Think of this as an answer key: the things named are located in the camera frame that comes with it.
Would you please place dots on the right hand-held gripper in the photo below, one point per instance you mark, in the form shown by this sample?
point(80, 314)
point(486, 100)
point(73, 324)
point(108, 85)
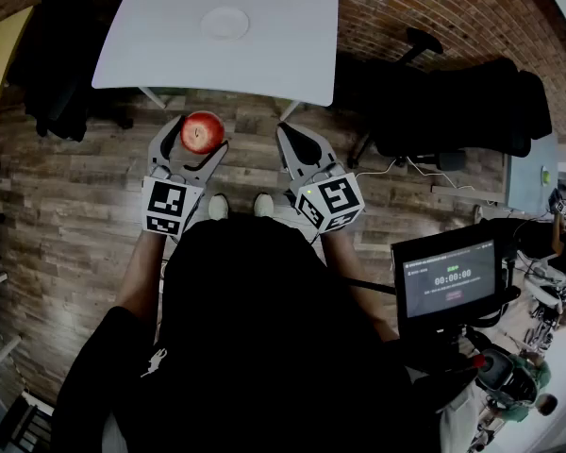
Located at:
point(332, 196)

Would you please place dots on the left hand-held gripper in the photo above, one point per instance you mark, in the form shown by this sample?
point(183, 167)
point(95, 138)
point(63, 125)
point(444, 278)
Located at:
point(167, 201)

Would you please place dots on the red apple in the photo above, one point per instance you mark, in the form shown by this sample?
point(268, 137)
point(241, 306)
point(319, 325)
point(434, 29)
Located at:
point(202, 132)

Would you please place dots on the white plate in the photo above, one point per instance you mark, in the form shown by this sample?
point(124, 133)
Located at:
point(225, 22)

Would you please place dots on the person's right forearm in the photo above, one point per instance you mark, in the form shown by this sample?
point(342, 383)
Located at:
point(354, 276)

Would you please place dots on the person's left forearm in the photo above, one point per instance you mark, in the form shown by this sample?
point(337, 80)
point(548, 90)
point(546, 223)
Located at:
point(141, 272)

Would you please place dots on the white table leg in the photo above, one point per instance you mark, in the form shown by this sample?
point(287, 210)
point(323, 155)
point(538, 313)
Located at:
point(153, 98)
point(290, 110)

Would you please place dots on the person's left white shoe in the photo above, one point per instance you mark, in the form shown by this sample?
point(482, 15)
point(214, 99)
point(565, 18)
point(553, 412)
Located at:
point(218, 206)

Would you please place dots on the person's white shoe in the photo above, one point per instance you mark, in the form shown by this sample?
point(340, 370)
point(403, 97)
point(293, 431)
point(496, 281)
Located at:
point(218, 206)
point(264, 205)

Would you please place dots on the person's right white shoe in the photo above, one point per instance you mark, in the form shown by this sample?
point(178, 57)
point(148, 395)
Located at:
point(264, 205)

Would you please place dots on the black office chair with jacket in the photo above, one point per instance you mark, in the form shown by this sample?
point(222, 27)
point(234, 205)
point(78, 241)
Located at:
point(453, 106)

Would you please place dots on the black monitor screen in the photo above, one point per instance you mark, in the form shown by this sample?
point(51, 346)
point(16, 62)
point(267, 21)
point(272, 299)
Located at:
point(448, 276)

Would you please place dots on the person's black clothing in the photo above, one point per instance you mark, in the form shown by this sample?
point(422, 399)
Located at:
point(264, 338)

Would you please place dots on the yellow desk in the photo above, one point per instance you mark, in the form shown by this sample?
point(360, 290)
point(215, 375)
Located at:
point(0, 59)

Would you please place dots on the grey desk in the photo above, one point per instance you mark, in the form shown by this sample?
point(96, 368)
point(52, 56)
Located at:
point(530, 177)

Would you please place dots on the red knob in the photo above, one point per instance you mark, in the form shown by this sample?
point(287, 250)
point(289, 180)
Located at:
point(478, 360)

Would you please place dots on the black metal rack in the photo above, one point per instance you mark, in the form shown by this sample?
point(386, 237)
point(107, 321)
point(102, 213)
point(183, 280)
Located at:
point(21, 425)

